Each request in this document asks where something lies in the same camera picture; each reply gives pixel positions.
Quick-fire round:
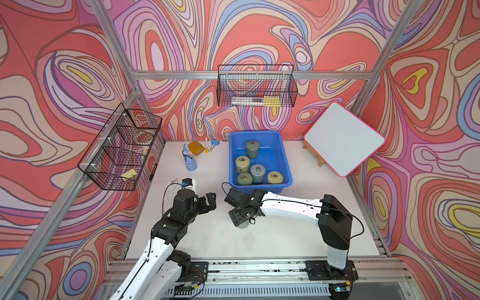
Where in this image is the grey-blue tea canister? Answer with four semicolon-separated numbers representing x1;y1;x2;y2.
237;221;250;229
250;164;266;185

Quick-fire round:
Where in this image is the yellow-green tea canister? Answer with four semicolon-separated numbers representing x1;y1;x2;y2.
267;171;284;185

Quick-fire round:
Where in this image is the blue plastic basket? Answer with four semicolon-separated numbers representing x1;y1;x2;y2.
228;131;293;194

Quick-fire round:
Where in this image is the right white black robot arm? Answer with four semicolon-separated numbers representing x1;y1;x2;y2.
225;187;354;270

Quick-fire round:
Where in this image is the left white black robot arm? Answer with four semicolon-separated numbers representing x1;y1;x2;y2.
109;189;216;300

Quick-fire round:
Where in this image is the green tea canister front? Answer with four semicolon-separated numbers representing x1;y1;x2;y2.
237;172;253;186

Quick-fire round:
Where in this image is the olive green tea canister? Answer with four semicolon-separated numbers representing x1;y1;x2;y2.
235;156;251;174

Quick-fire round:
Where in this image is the dark green tea canister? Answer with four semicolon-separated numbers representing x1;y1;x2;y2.
246;140;260;160

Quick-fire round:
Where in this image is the yellow sponge in basket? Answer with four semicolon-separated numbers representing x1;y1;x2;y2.
121;168;138;180

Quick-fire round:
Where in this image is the yellow box in basket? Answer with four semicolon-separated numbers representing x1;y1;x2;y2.
263;96;282;108

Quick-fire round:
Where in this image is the blue spray bottle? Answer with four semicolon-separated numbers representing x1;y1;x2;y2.
182;144;198;171

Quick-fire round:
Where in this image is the yellow white marker pen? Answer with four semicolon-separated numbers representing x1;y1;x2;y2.
204;137;210;154

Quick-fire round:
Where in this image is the amber square block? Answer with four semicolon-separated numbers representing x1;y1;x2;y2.
187;141;205;156

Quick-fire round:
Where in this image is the blue small clip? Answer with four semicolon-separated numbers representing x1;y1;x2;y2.
209;139;220;151

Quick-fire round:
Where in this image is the wooden board easel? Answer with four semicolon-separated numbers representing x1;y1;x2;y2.
302;141;326;168

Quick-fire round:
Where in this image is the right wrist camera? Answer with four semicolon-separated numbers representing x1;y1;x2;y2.
224;187;250;208

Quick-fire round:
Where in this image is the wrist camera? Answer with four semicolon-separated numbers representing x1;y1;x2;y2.
181;178;196;193
224;187;250;208

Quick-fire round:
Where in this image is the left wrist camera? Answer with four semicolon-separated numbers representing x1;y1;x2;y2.
181;178;196;193

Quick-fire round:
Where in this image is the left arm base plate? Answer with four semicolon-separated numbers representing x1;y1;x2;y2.
177;261;209;283

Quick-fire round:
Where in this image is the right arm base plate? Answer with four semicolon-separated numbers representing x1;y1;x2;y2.
304;260;359;282

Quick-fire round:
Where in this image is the black wire basket left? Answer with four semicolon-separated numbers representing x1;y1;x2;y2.
77;104;163;191

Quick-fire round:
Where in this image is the black wire basket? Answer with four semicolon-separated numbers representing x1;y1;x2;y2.
216;62;298;108
77;104;163;191

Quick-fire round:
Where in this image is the black wire basket back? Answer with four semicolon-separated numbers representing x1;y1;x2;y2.
216;62;298;108

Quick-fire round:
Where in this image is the white board pink frame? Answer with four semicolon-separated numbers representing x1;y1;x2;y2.
304;102;386;178

